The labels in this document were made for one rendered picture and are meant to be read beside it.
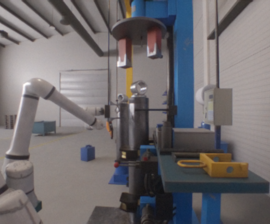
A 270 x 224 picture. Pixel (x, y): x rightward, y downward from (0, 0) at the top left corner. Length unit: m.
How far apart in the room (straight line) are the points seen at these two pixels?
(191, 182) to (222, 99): 1.34
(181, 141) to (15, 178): 1.08
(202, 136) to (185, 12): 1.22
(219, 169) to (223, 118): 1.20
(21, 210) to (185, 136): 0.99
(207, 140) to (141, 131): 0.64
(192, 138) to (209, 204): 0.53
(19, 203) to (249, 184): 0.79
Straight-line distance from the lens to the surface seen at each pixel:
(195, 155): 1.01
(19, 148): 1.36
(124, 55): 1.84
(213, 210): 0.83
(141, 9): 1.91
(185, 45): 1.73
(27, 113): 1.35
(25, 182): 1.22
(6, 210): 0.59
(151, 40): 1.67
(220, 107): 1.91
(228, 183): 0.76
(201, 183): 0.72
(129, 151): 1.40
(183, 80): 1.63
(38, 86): 1.24
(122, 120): 2.94
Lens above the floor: 1.34
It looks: 1 degrees down
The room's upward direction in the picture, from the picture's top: straight up
